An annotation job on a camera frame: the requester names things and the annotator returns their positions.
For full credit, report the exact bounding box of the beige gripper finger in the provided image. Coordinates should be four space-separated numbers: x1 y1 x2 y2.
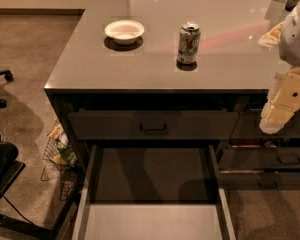
258 22 283 48

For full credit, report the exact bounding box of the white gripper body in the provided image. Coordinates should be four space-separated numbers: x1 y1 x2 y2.
261 66 300 125

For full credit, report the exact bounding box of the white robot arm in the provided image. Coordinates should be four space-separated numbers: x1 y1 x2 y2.
259 1 300 134

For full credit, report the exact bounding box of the dark grey drawer cabinet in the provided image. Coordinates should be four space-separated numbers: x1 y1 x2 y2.
44 0 300 192

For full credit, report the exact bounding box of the green white soda can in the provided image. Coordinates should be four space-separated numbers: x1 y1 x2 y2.
177 21 201 65

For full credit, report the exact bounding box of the white paper bowl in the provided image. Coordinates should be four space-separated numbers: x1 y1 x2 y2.
105 20 145 45

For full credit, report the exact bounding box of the wire basket with trash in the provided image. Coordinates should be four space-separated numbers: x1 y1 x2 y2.
41 121 78 201

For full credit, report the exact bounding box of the black metal stand frame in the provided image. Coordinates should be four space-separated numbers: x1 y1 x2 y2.
0 142 82 240

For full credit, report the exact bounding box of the black cable on floor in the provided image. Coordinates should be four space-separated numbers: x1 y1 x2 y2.
0 187 41 228

